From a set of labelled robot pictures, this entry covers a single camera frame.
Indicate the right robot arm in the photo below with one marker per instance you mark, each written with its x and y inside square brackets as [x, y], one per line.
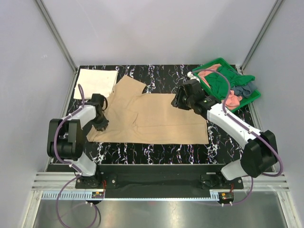
[259, 148]

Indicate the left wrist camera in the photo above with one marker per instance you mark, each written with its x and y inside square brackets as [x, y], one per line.
[99, 101]

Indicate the right aluminium frame post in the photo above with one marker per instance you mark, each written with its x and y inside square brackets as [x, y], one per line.
[266, 25]

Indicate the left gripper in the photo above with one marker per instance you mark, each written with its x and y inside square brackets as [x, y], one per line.
[103, 124]

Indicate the left aluminium frame post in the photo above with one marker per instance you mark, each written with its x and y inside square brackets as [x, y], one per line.
[55, 33]

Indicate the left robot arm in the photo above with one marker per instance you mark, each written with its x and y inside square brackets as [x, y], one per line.
[65, 140]

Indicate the grey t-shirt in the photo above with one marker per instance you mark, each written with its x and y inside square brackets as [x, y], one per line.
[245, 91]

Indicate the white slotted cable duct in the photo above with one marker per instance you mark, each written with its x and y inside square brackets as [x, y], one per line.
[135, 196]

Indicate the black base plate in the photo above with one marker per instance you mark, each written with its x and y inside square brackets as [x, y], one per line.
[180, 178]

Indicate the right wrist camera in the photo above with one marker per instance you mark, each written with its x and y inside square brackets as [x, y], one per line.
[192, 85]

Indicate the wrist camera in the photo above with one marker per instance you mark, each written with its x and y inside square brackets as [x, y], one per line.
[99, 101]
[192, 85]

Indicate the folded white t-shirt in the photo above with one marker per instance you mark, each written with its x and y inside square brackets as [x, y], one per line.
[95, 82]

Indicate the beige t-shirt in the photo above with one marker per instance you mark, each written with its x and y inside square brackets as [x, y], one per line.
[138, 117]

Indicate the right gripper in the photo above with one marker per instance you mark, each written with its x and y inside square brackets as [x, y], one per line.
[176, 102]

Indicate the green t-shirt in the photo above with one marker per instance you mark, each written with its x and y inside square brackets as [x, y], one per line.
[218, 84]

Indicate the green plastic bin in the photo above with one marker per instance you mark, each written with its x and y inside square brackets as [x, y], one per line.
[214, 65]

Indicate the aluminium frame post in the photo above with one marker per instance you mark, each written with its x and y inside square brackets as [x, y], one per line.
[55, 33]
[266, 25]

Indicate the pink t-shirt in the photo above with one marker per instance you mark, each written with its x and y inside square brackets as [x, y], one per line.
[231, 101]

